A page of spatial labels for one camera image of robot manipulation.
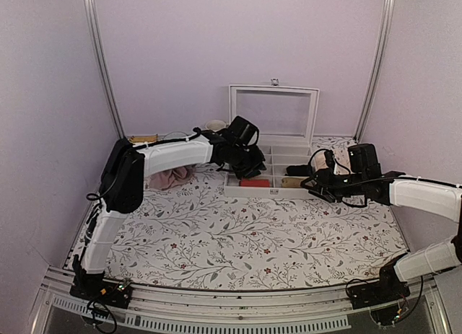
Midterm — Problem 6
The pink crumpled underwear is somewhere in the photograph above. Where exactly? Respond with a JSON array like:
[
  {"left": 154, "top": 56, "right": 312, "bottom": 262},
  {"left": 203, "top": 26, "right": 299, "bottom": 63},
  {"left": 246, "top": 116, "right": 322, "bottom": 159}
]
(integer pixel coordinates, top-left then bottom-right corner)
[{"left": 147, "top": 166, "right": 193, "bottom": 190}]

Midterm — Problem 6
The left aluminium frame post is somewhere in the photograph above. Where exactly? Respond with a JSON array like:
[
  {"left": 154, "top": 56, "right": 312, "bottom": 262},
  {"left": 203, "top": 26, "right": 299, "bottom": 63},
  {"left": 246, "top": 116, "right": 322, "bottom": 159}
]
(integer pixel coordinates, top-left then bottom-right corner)
[{"left": 83, "top": 0, "right": 126, "bottom": 139}]

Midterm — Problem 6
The white ceramic mug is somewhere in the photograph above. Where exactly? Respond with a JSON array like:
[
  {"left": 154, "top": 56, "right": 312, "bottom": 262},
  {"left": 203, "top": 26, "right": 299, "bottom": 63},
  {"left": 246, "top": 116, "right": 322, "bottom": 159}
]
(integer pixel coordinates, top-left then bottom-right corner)
[{"left": 205, "top": 120, "right": 227, "bottom": 132}]

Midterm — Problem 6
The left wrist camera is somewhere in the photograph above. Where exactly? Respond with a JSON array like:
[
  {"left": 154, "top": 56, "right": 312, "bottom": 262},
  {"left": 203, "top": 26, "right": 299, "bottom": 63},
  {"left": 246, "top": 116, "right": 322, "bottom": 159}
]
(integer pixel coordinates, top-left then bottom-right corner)
[{"left": 228, "top": 115, "right": 260, "bottom": 146}]

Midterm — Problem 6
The light green glass bowl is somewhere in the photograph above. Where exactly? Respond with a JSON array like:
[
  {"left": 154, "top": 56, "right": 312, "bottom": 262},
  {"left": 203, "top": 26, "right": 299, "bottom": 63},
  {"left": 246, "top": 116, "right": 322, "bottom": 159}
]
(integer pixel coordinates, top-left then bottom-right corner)
[{"left": 163, "top": 131, "right": 188, "bottom": 140}]

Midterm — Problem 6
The black rolled underwear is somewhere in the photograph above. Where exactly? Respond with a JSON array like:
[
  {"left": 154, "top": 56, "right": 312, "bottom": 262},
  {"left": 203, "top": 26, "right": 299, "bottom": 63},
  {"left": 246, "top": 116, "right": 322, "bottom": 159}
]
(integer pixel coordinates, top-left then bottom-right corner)
[{"left": 286, "top": 164, "right": 312, "bottom": 177}]

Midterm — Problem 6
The red and white underwear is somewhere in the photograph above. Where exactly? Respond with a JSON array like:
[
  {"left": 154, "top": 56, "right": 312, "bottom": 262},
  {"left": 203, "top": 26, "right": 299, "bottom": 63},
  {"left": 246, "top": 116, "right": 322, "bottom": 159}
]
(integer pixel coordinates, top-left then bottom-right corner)
[{"left": 239, "top": 179, "right": 271, "bottom": 188}]

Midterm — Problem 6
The aluminium front rail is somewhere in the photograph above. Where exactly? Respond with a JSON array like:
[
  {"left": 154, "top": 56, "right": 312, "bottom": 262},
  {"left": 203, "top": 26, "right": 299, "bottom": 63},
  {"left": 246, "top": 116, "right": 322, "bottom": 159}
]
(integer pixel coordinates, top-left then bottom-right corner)
[{"left": 31, "top": 268, "right": 455, "bottom": 333}]

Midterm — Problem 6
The aluminium frame post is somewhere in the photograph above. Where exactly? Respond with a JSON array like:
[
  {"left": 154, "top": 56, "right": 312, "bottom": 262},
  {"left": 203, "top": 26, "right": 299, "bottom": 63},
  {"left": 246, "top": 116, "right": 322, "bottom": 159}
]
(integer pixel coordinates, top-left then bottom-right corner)
[
  {"left": 354, "top": 0, "right": 396, "bottom": 141},
  {"left": 83, "top": 0, "right": 126, "bottom": 139}
]

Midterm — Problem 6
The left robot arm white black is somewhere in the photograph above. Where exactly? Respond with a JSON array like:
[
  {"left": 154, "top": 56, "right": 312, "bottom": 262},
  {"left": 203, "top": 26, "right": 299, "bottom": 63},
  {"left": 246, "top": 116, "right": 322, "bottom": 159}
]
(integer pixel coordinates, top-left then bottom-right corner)
[{"left": 72, "top": 121, "right": 266, "bottom": 301}]

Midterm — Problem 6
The right aluminium frame post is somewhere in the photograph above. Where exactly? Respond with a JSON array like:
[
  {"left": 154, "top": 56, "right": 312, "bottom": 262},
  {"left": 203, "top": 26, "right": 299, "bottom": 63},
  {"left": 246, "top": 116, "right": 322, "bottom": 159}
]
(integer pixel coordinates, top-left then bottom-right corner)
[{"left": 354, "top": 0, "right": 396, "bottom": 141}]

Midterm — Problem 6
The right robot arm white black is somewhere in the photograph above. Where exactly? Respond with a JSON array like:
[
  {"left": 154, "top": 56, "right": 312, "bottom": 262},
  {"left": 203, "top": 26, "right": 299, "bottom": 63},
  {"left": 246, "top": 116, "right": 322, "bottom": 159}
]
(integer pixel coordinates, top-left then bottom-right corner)
[{"left": 300, "top": 169, "right": 461, "bottom": 302}]

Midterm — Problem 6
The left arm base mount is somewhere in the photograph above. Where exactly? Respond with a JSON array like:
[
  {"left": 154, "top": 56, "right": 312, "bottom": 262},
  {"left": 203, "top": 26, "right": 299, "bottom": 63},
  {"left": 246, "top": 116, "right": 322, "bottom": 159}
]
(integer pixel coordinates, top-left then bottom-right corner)
[{"left": 69, "top": 274, "right": 133, "bottom": 309}]

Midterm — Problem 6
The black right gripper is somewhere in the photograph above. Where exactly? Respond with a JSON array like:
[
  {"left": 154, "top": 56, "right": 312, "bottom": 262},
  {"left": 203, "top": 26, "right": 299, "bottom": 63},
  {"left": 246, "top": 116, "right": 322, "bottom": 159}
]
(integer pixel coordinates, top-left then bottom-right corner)
[{"left": 302, "top": 167, "right": 367, "bottom": 203}]

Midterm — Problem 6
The tan rolled underwear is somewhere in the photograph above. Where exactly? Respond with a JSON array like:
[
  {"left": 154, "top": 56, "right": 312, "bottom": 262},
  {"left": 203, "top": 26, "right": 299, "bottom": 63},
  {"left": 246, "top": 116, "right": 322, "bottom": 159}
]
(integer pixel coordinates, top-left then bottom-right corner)
[{"left": 281, "top": 177, "right": 302, "bottom": 188}]

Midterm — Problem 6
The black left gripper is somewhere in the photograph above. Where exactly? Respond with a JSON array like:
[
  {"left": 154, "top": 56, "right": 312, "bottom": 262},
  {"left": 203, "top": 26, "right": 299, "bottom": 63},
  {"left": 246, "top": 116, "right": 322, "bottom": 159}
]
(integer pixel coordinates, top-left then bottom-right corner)
[{"left": 231, "top": 144, "right": 268, "bottom": 180}]

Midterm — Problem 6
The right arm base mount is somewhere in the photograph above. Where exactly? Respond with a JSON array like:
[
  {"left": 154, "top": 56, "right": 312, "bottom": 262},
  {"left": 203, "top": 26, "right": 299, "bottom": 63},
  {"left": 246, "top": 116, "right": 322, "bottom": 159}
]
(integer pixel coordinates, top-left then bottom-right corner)
[{"left": 345, "top": 278, "right": 411, "bottom": 327}]

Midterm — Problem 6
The woven bamboo tray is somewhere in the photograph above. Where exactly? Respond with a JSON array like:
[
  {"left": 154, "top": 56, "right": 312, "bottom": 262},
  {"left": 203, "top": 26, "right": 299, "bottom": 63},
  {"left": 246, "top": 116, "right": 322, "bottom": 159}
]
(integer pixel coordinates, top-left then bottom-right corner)
[{"left": 128, "top": 134, "right": 159, "bottom": 144}]

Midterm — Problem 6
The white compartment storage box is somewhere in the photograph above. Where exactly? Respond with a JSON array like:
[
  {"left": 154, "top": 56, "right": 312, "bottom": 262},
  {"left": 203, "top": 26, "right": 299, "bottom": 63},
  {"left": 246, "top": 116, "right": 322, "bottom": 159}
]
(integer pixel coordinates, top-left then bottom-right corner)
[{"left": 224, "top": 84, "right": 320, "bottom": 200}]

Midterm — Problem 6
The floral patterned table mat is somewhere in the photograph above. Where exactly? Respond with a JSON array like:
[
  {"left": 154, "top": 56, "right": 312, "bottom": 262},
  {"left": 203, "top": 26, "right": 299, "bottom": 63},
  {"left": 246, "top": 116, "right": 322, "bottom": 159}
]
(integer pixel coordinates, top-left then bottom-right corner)
[{"left": 105, "top": 164, "right": 408, "bottom": 291}]

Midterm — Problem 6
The beige crumpled underwear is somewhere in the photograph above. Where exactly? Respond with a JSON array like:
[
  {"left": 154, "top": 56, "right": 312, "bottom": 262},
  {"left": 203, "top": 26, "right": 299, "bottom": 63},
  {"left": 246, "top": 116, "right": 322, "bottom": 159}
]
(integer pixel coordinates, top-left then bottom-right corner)
[{"left": 310, "top": 149, "right": 351, "bottom": 175}]

